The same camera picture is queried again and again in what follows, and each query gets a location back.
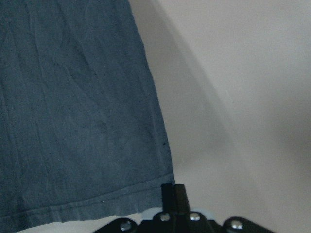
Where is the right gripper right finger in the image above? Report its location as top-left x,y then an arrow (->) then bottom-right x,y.
174,184 -> 190,214

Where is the black t-shirt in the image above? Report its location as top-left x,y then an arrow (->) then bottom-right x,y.
0,0 -> 174,233

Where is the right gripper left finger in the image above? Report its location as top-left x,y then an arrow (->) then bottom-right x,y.
161,183 -> 175,212

